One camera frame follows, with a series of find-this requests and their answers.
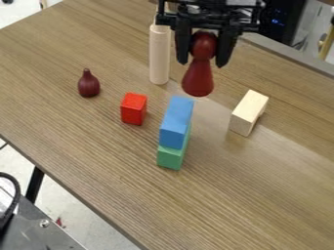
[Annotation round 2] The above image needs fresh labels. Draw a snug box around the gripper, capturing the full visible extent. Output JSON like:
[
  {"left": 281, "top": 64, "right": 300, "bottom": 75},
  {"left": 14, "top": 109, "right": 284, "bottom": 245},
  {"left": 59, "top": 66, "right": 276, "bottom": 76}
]
[{"left": 153, "top": 0, "right": 268, "bottom": 69}]

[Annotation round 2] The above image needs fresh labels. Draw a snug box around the brown pawn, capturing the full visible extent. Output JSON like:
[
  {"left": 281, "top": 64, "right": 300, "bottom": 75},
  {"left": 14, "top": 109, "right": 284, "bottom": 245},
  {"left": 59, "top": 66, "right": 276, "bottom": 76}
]
[{"left": 180, "top": 30, "right": 220, "bottom": 98}]

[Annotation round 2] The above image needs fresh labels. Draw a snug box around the cream wooden arch block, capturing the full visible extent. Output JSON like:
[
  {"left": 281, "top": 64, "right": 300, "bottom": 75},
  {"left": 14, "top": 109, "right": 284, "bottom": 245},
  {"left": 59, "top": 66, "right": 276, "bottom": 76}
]
[{"left": 228, "top": 89, "right": 271, "bottom": 138}]

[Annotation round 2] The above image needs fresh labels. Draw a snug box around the blue rectangular block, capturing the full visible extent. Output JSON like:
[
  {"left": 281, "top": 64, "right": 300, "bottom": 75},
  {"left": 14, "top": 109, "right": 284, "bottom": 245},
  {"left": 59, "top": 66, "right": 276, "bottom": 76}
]
[{"left": 157, "top": 96, "right": 196, "bottom": 150}]

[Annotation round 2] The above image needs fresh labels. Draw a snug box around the red cube block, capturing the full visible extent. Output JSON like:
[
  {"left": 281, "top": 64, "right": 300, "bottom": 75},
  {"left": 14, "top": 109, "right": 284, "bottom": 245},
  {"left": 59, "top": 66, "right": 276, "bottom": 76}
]
[{"left": 119, "top": 92, "right": 149, "bottom": 126}]

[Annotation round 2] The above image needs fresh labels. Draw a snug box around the green rectangular block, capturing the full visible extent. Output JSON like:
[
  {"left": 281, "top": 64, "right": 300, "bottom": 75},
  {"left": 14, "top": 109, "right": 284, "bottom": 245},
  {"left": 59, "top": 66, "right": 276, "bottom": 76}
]
[{"left": 154, "top": 123, "right": 193, "bottom": 172}]

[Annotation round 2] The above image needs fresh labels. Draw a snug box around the cream wooden cylinder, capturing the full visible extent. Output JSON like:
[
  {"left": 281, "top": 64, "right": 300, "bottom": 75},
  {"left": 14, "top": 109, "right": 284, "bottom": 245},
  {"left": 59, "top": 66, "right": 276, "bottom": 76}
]
[{"left": 148, "top": 22, "right": 173, "bottom": 86}]

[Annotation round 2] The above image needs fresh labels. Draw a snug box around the brown teardrop toy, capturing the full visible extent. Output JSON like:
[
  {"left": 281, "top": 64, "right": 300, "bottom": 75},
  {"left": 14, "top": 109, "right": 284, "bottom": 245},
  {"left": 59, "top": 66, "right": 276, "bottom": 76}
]
[{"left": 76, "top": 67, "right": 103, "bottom": 99}]

